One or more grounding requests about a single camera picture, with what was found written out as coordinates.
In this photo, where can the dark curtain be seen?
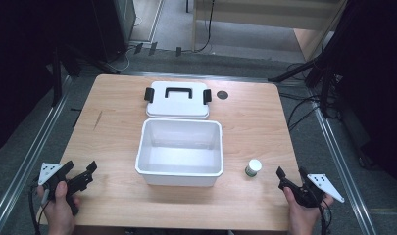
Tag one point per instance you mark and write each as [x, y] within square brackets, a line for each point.
[375, 81]
[19, 65]

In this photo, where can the dark round table grommet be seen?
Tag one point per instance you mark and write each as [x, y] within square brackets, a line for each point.
[222, 95]

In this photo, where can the small green white-capped bottle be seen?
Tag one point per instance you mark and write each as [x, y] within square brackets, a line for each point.
[253, 167]

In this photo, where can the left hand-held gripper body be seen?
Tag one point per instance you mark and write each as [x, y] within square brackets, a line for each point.
[77, 182]

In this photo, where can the white plastic storage box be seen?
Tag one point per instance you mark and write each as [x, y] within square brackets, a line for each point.
[179, 151]

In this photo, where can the small black floor plug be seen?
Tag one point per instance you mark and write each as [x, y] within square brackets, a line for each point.
[178, 51]
[138, 48]

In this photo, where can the black cabinet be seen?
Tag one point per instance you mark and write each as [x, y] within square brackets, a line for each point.
[114, 26]

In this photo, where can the metal floor rail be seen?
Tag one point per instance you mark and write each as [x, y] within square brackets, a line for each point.
[341, 163]
[26, 160]

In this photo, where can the black tripod stand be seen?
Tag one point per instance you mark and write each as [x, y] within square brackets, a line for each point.
[317, 68]

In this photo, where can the person's left hand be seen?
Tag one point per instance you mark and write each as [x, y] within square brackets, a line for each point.
[59, 209]

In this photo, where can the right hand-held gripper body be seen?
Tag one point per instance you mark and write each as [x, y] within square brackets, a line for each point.
[305, 194]

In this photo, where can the light wooden furniture frame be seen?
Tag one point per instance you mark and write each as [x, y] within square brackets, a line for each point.
[268, 13]

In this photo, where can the person's right hand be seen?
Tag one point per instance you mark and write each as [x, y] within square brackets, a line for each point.
[300, 217]

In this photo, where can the black metal stand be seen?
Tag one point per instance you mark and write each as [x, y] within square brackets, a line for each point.
[57, 78]

